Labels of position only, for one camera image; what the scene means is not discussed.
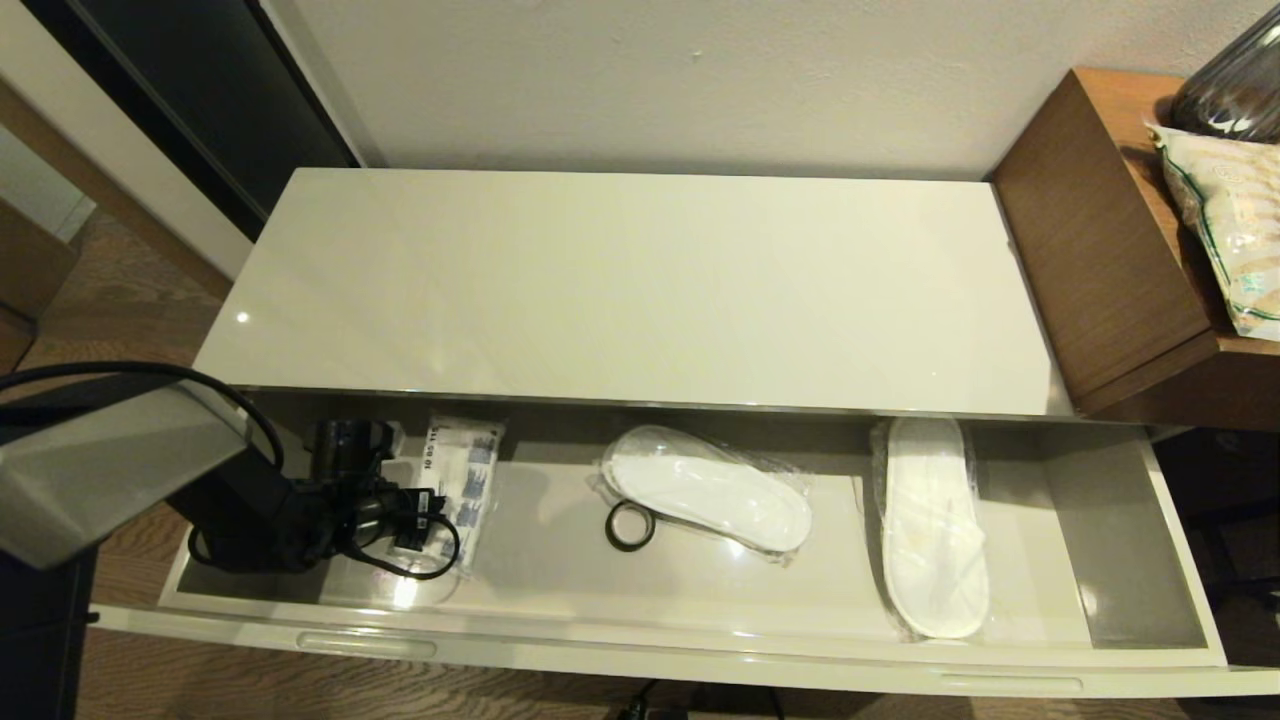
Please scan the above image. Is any white tissue pack blue print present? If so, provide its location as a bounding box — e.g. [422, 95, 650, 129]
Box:
[425, 415, 506, 576]

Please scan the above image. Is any brown wooden door trim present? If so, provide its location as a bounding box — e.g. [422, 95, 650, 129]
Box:
[0, 78, 233, 301]

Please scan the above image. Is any brown wooden desk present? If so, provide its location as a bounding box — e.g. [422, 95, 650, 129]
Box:
[988, 66, 1280, 431]

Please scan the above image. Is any white glossy drawer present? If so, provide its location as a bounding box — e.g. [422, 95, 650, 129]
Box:
[95, 395, 1280, 701]

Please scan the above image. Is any white slipper in crumpled plastic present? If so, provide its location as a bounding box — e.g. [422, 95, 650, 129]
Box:
[597, 423, 814, 566]

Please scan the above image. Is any thin black camera cable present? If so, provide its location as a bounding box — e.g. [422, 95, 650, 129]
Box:
[190, 480, 463, 583]

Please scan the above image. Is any white glossy cabinet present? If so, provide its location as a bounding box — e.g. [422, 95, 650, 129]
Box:
[190, 167, 1079, 419]

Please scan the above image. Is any black tape roll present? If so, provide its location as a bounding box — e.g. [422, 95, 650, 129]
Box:
[604, 500, 657, 552]

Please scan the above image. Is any black floor cable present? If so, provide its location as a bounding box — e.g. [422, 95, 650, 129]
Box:
[615, 680, 791, 720]

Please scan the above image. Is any dark glass vase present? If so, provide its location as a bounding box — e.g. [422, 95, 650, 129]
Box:
[1170, 5, 1280, 143]

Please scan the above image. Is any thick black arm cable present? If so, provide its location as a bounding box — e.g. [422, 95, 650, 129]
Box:
[0, 362, 286, 471]

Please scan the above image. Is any brown wooden furniture piece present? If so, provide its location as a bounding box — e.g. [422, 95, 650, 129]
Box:
[0, 200, 76, 376]

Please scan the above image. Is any clear snack bag green print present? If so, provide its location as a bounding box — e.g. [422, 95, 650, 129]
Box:
[1147, 122, 1280, 341]

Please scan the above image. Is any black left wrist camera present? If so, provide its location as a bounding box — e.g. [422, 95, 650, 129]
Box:
[310, 418, 398, 483]

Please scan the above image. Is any white slipper in smooth plastic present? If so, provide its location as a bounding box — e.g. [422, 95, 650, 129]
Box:
[868, 415, 993, 641]

